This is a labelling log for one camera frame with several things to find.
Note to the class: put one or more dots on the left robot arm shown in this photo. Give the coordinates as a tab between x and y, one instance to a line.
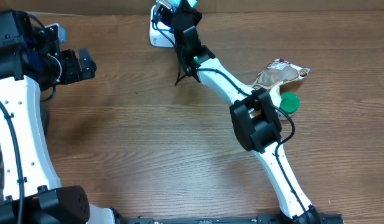
31	62

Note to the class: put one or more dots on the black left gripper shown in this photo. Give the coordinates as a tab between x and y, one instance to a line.
75	71

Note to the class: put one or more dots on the teal tissue pack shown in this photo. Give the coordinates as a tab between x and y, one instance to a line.
183	5

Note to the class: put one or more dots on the green lid jar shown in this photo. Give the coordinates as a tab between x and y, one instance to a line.
290	103

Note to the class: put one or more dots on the brown beige snack pouch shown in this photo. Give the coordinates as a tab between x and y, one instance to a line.
279	72

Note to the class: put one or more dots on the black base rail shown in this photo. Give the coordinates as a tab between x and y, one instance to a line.
260	219

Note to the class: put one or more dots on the white barcode scanner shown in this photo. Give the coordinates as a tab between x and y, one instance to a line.
156	38

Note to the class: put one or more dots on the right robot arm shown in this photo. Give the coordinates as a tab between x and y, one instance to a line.
254	116

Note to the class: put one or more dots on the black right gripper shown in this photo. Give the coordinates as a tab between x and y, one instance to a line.
195	17

